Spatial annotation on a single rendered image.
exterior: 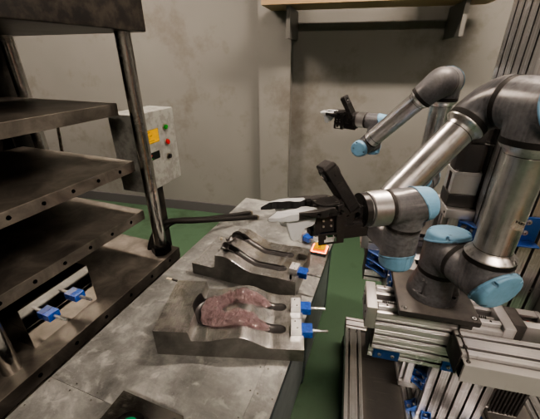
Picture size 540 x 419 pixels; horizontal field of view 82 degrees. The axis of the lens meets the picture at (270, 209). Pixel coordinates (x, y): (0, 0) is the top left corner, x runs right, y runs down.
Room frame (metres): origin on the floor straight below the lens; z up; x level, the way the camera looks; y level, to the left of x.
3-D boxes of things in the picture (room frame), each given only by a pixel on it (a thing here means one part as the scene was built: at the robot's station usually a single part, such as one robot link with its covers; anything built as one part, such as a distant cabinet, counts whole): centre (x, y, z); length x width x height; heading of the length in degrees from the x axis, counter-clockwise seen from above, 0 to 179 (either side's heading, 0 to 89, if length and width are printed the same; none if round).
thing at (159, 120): (1.67, 0.66, 0.74); 0.30 x 0.22 x 1.47; 159
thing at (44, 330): (0.99, 1.02, 0.87); 0.50 x 0.27 x 0.17; 69
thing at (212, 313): (0.86, 0.13, 0.90); 0.26 x 0.18 x 0.08; 87
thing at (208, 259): (1.22, 0.08, 0.87); 0.50 x 0.26 x 0.14; 69
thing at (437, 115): (1.37, -0.72, 1.41); 0.15 x 0.12 x 0.55; 141
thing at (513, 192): (0.65, -0.55, 1.41); 0.15 x 0.12 x 0.55; 13
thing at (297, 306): (0.90, -0.14, 0.86); 0.13 x 0.05 x 0.05; 87
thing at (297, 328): (0.79, -0.14, 0.86); 0.13 x 0.05 x 0.05; 87
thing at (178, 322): (0.86, 0.13, 0.86); 0.50 x 0.26 x 0.11; 87
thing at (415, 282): (0.78, -0.52, 1.09); 0.15 x 0.15 x 0.10
